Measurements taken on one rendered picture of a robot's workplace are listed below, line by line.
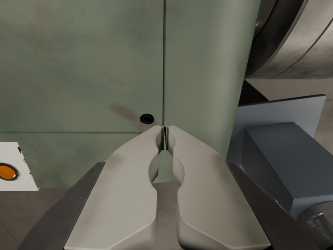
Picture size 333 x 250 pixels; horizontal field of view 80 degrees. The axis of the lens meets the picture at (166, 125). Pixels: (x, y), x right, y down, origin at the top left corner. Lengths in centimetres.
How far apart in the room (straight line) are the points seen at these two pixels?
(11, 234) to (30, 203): 69
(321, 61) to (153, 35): 21
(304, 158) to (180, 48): 64
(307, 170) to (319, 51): 49
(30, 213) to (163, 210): 145
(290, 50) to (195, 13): 13
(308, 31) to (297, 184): 48
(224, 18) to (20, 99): 20
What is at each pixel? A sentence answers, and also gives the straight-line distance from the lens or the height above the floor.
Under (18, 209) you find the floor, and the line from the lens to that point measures 283.
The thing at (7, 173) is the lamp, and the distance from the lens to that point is 31.
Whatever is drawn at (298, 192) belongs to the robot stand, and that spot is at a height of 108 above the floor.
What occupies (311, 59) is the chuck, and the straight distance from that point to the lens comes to 30.
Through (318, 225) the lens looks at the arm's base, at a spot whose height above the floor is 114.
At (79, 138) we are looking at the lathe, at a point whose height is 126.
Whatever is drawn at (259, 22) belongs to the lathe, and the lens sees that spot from 30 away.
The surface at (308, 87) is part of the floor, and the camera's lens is 190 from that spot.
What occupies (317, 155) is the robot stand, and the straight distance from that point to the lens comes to 80.
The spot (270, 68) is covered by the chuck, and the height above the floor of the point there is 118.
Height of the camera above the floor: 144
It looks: 59 degrees down
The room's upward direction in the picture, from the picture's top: 177 degrees clockwise
